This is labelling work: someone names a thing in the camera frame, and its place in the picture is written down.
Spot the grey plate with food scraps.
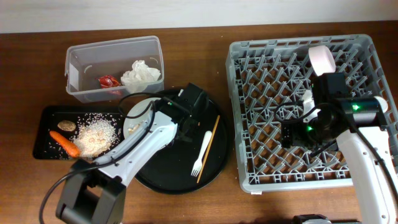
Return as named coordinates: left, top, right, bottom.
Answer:
left=123, top=97, right=160, bottom=139

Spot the grey dishwasher rack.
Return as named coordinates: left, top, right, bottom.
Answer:
left=226, top=34, right=397, bottom=194

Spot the white tissue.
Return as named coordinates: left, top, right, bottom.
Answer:
left=121, top=60, right=161, bottom=93

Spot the pink bowl with rice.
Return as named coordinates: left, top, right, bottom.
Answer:
left=308, top=45, right=336, bottom=77

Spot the red snack wrapper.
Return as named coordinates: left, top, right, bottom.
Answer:
left=97, top=75, right=121, bottom=88

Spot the orange carrot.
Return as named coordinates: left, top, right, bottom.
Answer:
left=49, top=131, right=80, bottom=158

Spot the brown cookie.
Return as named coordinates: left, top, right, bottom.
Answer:
left=57, top=120, right=76, bottom=132

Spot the white cup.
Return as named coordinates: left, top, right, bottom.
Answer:
left=374, top=96, right=389, bottom=113

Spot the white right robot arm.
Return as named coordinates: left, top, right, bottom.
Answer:
left=275, top=98, right=397, bottom=223

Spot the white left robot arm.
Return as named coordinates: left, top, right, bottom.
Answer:
left=55, top=96, right=209, bottom=223

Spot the clear plastic waste bin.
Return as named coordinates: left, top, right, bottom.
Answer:
left=65, top=35, right=164, bottom=103

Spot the wooden chopstick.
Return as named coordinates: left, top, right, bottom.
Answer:
left=197, top=115, right=221, bottom=184

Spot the round black serving tray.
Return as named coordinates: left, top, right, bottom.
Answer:
left=135, top=98, right=233, bottom=194

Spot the white plastic fork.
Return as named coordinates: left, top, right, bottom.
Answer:
left=191, top=131, right=212, bottom=177

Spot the spilled rice pile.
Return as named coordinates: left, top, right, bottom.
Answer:
left=46, top=112, right=123, bottom=159

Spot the black rectangular tray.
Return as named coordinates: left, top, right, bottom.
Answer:
left=33, top=106, right=124, bottom=160

